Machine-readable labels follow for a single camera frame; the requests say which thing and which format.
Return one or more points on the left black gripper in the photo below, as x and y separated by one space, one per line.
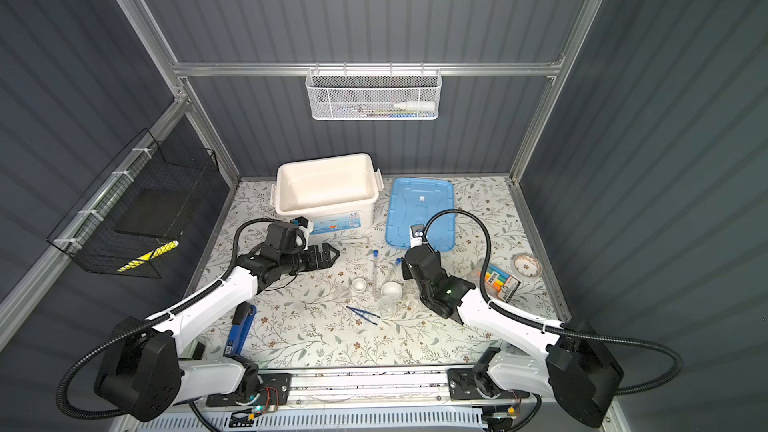
315 262

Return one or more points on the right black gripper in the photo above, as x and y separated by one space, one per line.
406 269

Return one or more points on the blue-capped test tube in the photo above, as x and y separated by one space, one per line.
375 274
395 272

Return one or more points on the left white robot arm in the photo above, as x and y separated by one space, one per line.
142 373

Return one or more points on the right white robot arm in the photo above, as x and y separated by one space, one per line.
582 376

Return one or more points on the coloured marker pack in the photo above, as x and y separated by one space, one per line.
501 285

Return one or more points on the white plastic storage bin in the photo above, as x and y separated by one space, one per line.
335 194

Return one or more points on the small white dish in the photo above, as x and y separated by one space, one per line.
358 285

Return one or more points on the blue tweezers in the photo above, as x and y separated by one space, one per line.
365 315

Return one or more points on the floral tape roll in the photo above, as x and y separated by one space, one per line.
527 265

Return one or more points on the blue plastic bin lid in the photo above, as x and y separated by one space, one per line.
414 201

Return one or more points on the white bottle in basket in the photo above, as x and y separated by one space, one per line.
419 107

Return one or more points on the blue handled tool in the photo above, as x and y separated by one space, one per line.
240 327

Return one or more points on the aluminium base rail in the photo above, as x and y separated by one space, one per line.
396 386

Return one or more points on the black wire mesh basket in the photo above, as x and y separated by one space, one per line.
136 219

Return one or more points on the white wire mesh basket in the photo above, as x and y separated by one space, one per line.
368 94

